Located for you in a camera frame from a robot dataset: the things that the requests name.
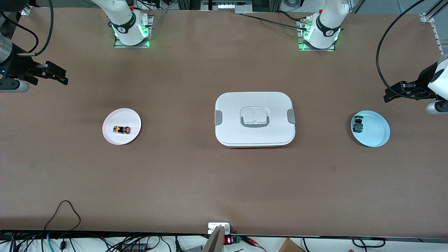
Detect green push-button switch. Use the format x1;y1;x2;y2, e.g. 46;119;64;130
352;115;365;134

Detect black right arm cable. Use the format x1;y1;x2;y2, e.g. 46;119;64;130
0;0;54;57

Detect white lidded plastic box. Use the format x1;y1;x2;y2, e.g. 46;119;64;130
214;91;296;148

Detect grey metal bar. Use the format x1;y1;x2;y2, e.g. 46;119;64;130
202;226;225;252

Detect black base power cable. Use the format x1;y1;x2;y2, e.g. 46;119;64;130
241;10;309;30

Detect tangled black cable bundle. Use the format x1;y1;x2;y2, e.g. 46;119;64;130
0;231;203;252

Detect light blue round plate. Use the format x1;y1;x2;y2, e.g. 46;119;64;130
351;110;391;148

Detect aluminium frame profile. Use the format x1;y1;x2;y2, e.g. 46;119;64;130
419;0;448;56

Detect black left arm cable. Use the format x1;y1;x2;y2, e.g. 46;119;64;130
376;0;426;90

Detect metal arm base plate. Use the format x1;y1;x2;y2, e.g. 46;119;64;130
297;19;336;52
113;15;154;49

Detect thin black looped cable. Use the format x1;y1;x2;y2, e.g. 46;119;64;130
44;200;82;234

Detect small white socket box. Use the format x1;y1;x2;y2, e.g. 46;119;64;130
208;222;231;235

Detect grey rack equipment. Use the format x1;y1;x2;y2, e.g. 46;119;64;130
201;0;253;13

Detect brown cardboard piece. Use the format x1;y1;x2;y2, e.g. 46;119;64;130
278;238;306;252

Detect black coiled cable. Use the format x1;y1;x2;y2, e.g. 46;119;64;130
351;237;386;248

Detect pink round plate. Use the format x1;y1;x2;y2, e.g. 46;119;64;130
102;108;142;146

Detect red wire leads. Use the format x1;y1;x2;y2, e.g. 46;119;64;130
241;236;267;252

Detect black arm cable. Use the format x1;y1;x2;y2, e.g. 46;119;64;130
0;0;54;57
376;0;426;90

